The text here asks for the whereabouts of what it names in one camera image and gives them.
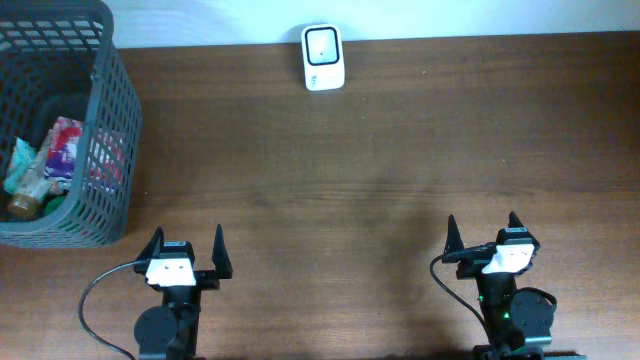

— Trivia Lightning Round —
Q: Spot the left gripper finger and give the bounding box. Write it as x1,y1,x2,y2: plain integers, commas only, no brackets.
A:
136,226,164,261
211,224,232,273

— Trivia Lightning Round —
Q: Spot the white Pantene tube gold cap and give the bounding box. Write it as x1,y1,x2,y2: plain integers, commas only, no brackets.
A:
7,130,53,220

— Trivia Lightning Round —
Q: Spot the red purple tissue pack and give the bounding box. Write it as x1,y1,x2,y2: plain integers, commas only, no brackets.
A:
43,116,124,187

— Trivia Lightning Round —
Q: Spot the green round lid jar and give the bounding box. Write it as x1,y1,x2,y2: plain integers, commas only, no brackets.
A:
42,195,66,217

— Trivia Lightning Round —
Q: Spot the small teal tissue pack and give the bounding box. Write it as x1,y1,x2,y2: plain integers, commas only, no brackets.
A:
3,137,36,195

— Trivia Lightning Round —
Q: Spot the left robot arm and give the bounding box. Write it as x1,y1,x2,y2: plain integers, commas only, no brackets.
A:
134,227,233,360

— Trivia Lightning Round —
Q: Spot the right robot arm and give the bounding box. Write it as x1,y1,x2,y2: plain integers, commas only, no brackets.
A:
430,212,583,360

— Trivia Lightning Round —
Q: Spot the white barcode scanner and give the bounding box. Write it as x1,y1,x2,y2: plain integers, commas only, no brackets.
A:
300,24,346,92

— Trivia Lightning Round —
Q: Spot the dark grey plastic basket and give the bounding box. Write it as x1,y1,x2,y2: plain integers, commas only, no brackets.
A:
1,1,143,248

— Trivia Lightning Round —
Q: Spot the right black cable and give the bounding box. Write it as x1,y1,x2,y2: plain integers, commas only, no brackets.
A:
428,242,499,346

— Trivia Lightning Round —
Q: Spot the black cable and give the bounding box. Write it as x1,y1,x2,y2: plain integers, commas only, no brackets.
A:
77,260,149,360
428,242,499,346

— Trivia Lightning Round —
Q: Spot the left black cable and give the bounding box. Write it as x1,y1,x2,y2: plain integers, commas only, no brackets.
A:
77,260,149,360

